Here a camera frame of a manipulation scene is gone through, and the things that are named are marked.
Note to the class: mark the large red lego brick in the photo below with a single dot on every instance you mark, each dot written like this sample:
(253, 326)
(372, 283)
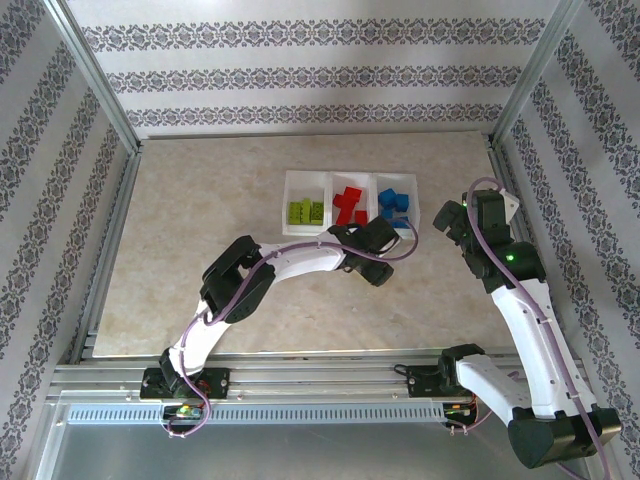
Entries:
(352, 196)

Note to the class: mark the white three-compartment container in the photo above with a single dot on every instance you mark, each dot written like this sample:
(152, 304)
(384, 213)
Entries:
(327, 190)

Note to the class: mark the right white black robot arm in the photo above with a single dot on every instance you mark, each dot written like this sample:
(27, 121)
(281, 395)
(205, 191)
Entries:
(525, 325)

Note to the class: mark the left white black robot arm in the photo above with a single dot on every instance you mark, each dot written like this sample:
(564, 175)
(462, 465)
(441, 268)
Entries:
(305, 257)

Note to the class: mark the right small circuit board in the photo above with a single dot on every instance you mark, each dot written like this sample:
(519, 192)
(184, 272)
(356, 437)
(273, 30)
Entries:
(457, 411)

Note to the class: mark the small circuit board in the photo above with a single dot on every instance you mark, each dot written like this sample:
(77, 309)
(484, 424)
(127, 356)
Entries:
(182, 411)
(457, 411)

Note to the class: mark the grey metal sheet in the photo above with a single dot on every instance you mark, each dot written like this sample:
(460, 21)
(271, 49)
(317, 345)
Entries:
(320, 455)

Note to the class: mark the left small circuit board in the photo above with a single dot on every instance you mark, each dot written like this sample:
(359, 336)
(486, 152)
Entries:
(182, 411)

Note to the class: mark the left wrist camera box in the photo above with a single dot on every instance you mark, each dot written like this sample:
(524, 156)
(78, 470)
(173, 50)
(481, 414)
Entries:
(380, 232)

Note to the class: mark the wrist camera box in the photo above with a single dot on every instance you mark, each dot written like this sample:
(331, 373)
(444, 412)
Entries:
(380, 232)
(492, 210)

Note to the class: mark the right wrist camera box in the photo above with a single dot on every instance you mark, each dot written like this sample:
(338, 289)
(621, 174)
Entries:
(492, 210)

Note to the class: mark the right aluminium side rail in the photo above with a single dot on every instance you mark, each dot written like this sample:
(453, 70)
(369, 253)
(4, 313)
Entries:
(504, 170)

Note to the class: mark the aluminium side rail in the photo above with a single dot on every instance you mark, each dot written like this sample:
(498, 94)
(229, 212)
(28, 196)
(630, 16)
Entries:
(504, 170)
(116, 225)

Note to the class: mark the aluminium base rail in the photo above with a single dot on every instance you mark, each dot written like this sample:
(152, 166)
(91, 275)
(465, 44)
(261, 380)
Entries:
(320, 380)

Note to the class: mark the right aluminium frame post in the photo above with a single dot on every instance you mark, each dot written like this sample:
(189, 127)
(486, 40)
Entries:
(535, 65)

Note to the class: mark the aluminium frame post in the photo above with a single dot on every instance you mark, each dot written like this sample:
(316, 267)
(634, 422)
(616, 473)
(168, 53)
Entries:
(535, 65)
(95, 75)

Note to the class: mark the left aluminium side rail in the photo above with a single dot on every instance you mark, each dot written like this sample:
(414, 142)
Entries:
(116, 225)

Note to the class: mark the left aluminium frame post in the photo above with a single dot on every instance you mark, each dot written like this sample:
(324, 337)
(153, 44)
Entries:
(95, 75)

